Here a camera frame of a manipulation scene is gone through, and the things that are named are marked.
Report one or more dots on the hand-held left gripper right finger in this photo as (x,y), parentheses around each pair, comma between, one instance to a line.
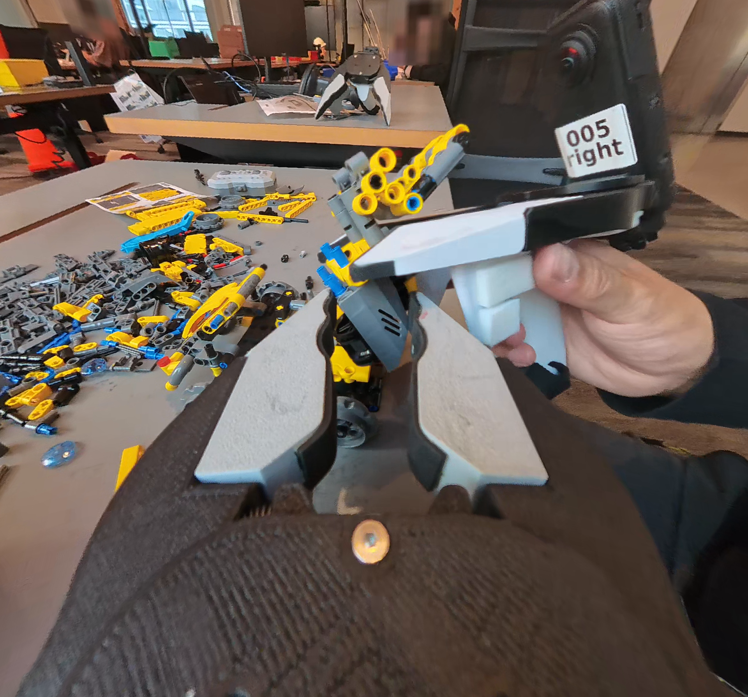
(473,416)

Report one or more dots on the yellow black leaflet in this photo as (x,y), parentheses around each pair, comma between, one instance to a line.
(134,194)

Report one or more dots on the grey round toy hub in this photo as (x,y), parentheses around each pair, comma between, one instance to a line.
(208,221)

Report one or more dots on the short yellow toy beam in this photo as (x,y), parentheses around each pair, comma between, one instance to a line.
(128,463)

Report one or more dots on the grey desk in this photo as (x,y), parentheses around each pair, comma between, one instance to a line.
(87,504)

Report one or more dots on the person's right forearm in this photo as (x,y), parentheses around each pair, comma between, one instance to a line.
(730,370)

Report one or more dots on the black white gripper device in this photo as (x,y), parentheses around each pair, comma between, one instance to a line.
(356,75)

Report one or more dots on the yellow storage bin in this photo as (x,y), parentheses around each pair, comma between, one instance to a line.
(23,73)

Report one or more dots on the blue transparent round tile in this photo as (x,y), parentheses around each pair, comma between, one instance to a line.
(58,454)

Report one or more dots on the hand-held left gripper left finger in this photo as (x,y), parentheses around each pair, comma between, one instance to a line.
(269,411)

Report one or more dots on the yellow black toy vehicle chassis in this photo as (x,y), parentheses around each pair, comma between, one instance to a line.
(222,305)

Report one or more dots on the yellow grey toy excavator arm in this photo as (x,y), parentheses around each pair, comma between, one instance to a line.
(374,317)

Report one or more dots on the person's right hand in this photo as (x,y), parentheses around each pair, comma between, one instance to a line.
(631,329)

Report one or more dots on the pile of small toy parts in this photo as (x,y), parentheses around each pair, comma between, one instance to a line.
(58,300)

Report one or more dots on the grey toy battery box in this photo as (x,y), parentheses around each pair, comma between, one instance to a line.
(241,181)

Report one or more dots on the group of long yellow beams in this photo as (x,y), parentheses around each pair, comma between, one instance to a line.
(263,206)

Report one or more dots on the orange traffic cone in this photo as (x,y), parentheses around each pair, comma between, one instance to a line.
(41,151)

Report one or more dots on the blue curved toy beam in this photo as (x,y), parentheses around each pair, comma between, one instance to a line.
(158,232)

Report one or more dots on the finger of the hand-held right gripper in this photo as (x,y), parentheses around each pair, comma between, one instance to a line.
(508,170)
(444,241)

